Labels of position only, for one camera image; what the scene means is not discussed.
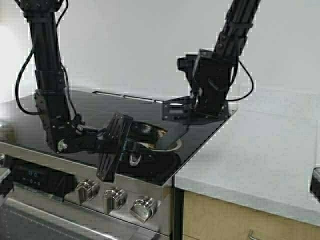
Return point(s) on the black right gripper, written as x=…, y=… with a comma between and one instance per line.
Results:
x=210, y=77

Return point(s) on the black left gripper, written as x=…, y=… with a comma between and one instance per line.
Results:
x=74, y=138

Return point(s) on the black spatula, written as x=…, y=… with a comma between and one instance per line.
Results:
x=172, y=136

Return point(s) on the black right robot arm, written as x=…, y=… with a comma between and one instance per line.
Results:
x=233, y=36

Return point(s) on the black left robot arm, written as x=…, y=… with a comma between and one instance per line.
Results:
x=52, y=96

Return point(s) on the left steel stove knob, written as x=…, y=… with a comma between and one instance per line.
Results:
x=86, y=190

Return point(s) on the steel stove knob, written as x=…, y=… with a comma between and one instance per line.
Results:
x=144, y=208
x=113, y=199
x=86, y=190

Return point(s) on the middle steel stove knob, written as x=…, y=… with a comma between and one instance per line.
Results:
x=113, y=199

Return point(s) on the right steel stove knob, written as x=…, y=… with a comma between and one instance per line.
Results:
x=144, y=208

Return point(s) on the stainless steel stove range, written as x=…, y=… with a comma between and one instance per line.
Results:
x=42, y=204

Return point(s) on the wooden cabinet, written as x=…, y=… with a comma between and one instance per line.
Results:
x=206, y=218

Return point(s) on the black object at right edge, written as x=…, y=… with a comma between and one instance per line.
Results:
x=315, y=183

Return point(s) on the steel drawer handle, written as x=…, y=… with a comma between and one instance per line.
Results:
x=253, y=235

